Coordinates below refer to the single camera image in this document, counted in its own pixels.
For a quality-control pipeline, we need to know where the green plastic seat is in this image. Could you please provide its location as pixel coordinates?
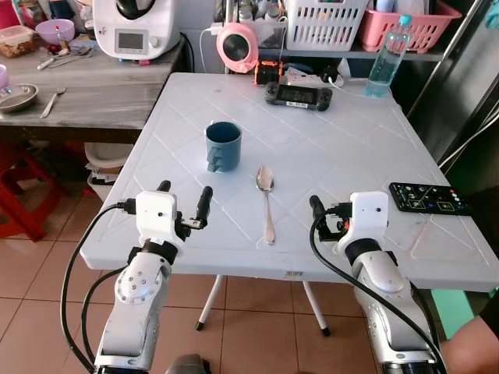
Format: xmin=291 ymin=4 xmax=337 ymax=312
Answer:
xmin=430 ymin=289 xmax=478 ymax=340

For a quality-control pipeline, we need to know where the purple bowl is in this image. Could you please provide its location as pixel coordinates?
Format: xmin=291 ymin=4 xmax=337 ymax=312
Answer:
xmin=34 ymin=19 xmax=76 ymax=46

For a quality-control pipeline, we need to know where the person's knee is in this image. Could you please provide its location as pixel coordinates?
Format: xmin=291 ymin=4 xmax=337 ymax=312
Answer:
xmin=439 ymin=313 xmax=499 ymax=374

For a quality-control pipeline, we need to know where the white plastic folding table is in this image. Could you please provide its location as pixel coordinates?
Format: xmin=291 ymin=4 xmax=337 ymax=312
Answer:
xmin=80 ymin=72 xmax=499 ymax=338

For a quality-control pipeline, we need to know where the blue ceramic mug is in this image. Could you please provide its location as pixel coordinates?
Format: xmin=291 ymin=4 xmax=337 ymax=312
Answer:
xmin=204 ymin=121 xmax=243 ymax=174

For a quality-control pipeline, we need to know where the metal cutlery piece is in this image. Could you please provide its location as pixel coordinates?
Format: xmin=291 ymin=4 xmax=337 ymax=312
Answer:
xmin=35 ymin=48 xmax=96 ymax=71

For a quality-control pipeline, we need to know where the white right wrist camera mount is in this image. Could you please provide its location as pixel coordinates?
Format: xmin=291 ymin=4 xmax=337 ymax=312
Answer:
xmin=337 ymin=192 xmax=390 ymax=245

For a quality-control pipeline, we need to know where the robot's grey foot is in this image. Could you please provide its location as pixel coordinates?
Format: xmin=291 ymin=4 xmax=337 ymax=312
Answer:
xmin=166 ymin=354 xmax=211 ymax=374

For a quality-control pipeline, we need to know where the pink plastic basket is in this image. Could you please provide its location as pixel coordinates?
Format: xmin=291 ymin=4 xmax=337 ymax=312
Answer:
xmin=358 ymin=0 xmax=463 ymax=55

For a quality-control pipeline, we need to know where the grey wooden side table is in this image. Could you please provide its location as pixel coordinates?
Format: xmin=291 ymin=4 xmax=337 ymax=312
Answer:
xmin=0 ymin=35 xmax=189 ymax=146

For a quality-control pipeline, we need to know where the pink round appliance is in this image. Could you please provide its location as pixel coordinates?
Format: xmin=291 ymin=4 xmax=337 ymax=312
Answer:
xmin=215 ymin=22 xmax=260 ymax=75

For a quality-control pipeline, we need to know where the clear plastic water bottle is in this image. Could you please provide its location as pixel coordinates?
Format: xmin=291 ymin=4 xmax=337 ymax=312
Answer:
xmin=364 ymin=14 xmax=413 ymax=101

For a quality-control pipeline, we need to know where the long metal spoon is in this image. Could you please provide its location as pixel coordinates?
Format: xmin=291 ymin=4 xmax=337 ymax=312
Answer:
xmin=256 ymin=165 xmax=278 ymax=246

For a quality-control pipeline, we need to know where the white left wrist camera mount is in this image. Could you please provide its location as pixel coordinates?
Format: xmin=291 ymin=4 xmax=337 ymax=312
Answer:
xmin=136 ymin=191 xmax=182 ymax=243

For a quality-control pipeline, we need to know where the white kitchen machine with display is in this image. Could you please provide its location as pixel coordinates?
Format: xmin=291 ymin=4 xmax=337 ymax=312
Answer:
xmin=91 ymin=0 xmax=182 ymax=62

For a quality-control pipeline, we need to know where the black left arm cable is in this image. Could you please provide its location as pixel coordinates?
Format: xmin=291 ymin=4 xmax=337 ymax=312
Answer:
xmin=60 ymin=200 xmax=138 ymax=373

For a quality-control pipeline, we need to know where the red plastic stool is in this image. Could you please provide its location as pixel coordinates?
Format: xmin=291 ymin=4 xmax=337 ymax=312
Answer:
xmin=0 ymin=143 xmax=65 ymax=243

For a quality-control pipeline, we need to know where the white plastic basket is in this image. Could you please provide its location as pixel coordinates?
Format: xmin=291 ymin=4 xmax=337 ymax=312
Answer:
xmin=284 ymin=0 xmax=369 ymax=53

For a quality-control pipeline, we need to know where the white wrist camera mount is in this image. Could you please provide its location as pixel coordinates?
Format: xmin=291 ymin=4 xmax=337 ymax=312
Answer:
xmin=337 ymin=192 xmax=390 ymax=245
xmin=136 ymin=191 xmax=182 ymax=243

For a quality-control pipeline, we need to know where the grey metal dish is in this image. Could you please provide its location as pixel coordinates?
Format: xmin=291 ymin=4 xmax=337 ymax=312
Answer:
xmin=0 ymin=83 xmax=41 ymax=115

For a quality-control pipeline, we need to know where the orange and black device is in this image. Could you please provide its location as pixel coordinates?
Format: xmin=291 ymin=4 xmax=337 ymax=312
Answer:
xmin=253 ymin=61 xmax=284 ymax=86

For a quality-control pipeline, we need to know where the white power strip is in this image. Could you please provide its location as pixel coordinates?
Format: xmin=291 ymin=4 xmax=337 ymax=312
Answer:
xmin=281 ymin=65 xmax=345 ymax=88

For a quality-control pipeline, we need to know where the clear food container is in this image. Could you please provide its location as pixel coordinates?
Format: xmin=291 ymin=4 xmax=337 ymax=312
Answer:
xmin=0 ymin=25 xmax=39 ymax=60

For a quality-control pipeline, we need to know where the black handheld game controller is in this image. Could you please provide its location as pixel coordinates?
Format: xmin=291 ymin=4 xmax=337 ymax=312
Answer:
xmin=264 ymin=81 xmax=334 ymax=112

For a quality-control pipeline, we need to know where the teal gloved hand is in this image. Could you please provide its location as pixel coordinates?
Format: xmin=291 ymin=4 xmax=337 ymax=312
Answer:
xmin=484 ymin=5 xmax=499 ymax=32

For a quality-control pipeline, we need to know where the metal shelf rack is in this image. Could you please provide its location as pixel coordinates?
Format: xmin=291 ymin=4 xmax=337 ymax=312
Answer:
xmin=223 ymin=0 xmax=472 ymax=63

